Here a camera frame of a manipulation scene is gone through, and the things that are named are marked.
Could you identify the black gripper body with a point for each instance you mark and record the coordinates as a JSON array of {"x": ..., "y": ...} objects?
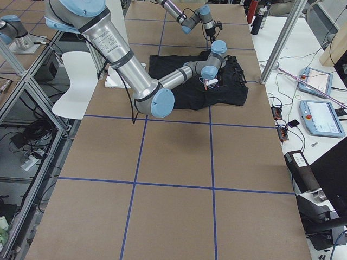
[{"x": 210, "y": 32}]

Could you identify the black graphic t-shirt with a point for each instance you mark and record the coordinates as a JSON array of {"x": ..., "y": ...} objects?
[{"x": 231, "y": 88}]

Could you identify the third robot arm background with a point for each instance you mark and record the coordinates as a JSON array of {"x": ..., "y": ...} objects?
[{"x": 15, "y": 35}]

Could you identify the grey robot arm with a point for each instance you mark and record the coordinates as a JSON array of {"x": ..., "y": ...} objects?
[
  {"x": 189, "y": 16},
  {"x": 150, "y": 96}
]

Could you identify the black water bottle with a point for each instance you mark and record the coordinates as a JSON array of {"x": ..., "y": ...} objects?
[{"x": 257, "y": 21}]

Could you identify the red water bottle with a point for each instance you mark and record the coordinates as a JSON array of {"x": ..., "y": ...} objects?
[{"x": 251, "y": 10}]

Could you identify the far teach pendant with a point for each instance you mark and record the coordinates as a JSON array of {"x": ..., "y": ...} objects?
[{"x": 317, "y": 78}]

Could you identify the teach pendant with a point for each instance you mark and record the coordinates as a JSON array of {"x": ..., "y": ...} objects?
[
  {"x": 317, "y": 78},
  {"x": 320, "y": 119}
]

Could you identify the near teach pendant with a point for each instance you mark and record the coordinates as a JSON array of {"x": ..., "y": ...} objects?
[{"x": 320, "y": 119}]

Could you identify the white plastic chair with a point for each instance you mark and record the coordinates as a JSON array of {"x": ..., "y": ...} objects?
[{"x": 83, "y": 78}]

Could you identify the black box with label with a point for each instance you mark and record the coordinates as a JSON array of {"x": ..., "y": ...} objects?
[{"x": 303, "y": 179}]

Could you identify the black monitor right edge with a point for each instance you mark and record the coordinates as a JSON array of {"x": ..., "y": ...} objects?
[{"x": 330, "y": 172}]

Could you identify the white power strip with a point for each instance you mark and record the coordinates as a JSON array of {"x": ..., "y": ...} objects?
[{"x": 32, "y": 159}]

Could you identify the black stand base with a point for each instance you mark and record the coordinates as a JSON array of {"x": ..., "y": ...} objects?
[{"x": 322, "y": 226}]

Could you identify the aluminium frame post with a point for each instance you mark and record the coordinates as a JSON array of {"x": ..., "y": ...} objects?
[{"x": 282, "y": 39}]

